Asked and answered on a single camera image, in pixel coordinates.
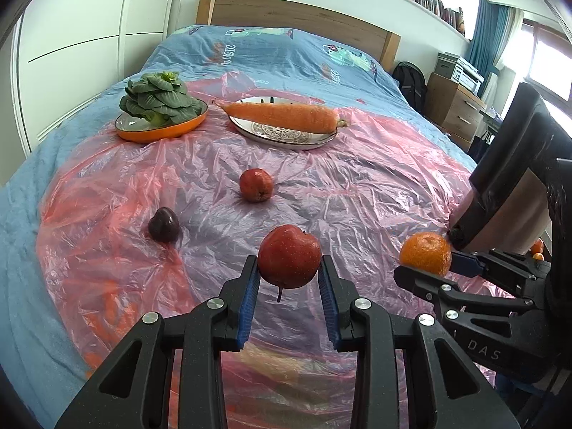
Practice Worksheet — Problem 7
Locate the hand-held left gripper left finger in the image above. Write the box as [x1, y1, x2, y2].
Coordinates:
[54, 255, 262, 429]

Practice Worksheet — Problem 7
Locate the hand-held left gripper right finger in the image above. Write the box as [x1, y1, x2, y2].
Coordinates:
[318, 255, 521, 429]

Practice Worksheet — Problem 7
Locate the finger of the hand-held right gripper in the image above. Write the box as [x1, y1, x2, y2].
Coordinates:
[451, 250, 550, 298]
[394, 266, 536, 322]

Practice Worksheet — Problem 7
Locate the small mandarin orange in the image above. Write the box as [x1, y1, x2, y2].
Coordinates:
[399, 232, 452, 277]

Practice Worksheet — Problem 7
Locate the small red apple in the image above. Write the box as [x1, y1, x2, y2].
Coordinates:
[239, 168, 274, 203]
[258, 226, 322, 304]

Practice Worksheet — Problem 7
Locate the dark purple plum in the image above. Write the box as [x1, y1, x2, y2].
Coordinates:
[148, 207, 182, 243]

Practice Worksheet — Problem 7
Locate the black and copper electric kettle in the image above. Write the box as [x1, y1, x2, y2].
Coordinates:
[447, 82, 572, 253]

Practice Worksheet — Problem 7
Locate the pink plastic sheet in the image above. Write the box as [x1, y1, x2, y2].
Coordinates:
[36, 74, 514, 429]

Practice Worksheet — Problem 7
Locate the wooden nightstand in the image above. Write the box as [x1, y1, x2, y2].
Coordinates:
[424, 73, 488, 150]

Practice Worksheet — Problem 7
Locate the patterned white plate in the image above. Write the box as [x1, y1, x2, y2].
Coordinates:
[228, 97, 339, 151]

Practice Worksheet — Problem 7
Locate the black backpack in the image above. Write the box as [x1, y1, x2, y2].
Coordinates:
[392, 61, 428, 112]

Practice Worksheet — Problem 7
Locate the large carrot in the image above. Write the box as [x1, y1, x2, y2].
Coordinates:
[213, 99, 348, 135]

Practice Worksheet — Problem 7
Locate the orange oval dish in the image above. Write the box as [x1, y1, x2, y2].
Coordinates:
[114, 98, 209, 144]

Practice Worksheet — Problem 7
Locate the grey printer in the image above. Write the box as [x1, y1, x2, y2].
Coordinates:
[434, 52, 484, 94]

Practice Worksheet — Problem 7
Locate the window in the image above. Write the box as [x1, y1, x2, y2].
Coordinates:
[518, 18, 572, 103]

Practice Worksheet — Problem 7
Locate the teal curtain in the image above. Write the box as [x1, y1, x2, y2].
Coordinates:
[467, 0, 521, 94]

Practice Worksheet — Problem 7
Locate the green bok choy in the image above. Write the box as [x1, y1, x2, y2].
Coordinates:
[119, 71, 203, 127]

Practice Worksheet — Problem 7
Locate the wooden headboard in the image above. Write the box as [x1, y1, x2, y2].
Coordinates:
[197, 0, 400, 74]

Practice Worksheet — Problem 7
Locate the white wardrobe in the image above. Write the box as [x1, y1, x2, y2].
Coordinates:
[9, 0, 177, 153]

